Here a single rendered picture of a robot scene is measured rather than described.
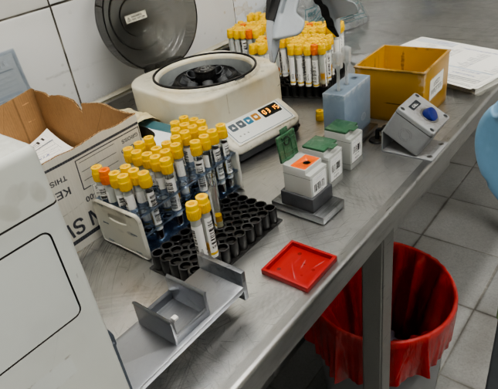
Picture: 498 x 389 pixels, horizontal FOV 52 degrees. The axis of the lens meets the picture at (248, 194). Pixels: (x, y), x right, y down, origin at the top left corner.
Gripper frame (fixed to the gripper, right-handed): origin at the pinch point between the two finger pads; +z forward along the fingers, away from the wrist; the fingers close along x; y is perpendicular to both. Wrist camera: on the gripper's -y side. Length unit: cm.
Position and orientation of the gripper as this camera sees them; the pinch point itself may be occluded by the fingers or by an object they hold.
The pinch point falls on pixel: (303, 49)
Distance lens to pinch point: 79.3
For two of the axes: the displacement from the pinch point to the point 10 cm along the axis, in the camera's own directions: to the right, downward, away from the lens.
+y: 7.0, 3.0, -6.5
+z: 1.1, 8.6, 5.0
